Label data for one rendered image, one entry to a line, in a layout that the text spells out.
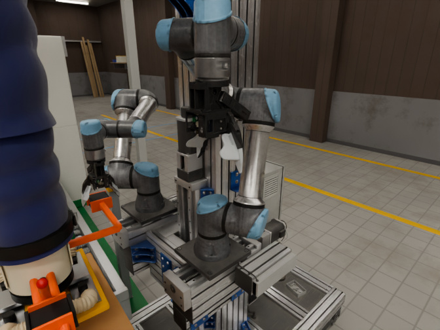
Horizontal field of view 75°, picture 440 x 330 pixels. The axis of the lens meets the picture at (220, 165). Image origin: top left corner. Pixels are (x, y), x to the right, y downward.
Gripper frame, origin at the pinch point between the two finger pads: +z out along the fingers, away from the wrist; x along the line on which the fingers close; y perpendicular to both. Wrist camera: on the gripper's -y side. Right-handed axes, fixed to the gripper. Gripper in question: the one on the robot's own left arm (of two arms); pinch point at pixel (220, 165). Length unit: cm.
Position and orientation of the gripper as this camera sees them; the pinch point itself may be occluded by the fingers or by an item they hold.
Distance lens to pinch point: 69.8
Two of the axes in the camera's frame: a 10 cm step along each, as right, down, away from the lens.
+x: 6.8, 2.6, -6.9
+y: -7.4, 2.4, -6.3
